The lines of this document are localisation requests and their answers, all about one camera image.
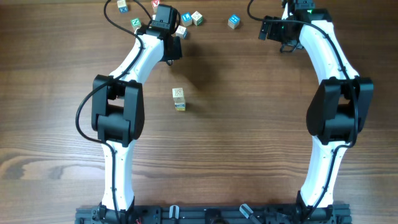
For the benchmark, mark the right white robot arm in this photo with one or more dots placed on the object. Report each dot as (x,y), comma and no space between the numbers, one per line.
(339,108)

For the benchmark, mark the block with blue X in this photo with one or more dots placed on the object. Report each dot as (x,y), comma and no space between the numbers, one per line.
(122,6)

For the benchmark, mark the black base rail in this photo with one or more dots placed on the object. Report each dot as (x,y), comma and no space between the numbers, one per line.
(278,213)

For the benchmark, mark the white block green side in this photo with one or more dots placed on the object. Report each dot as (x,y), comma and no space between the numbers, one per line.
(197,18)

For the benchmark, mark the blue L block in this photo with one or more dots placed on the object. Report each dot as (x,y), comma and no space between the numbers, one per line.
(186,19)

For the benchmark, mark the blue top block right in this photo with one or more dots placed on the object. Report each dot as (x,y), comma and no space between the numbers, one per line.
(233,21)

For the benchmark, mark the white block blue base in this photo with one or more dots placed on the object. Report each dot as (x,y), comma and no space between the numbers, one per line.
(180,105)

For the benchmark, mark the white block blue side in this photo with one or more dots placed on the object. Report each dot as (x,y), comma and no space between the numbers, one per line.
(181,32)

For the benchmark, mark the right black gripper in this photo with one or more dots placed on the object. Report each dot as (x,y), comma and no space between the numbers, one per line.
(272,33)

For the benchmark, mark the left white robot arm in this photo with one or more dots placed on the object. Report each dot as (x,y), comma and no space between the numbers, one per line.
(117,112)

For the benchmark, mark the green Z block left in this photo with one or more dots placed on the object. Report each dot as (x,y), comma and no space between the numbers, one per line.
(136,23)

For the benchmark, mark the white block teal side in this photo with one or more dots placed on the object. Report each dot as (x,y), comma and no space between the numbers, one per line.
(179,101)

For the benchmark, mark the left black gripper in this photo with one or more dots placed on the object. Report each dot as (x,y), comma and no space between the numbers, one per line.
(178,53)

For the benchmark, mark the white patterned block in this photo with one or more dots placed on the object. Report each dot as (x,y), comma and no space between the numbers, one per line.
(178,94)

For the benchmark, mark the block with red V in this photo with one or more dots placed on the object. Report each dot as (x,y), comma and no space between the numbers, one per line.
(155,4)

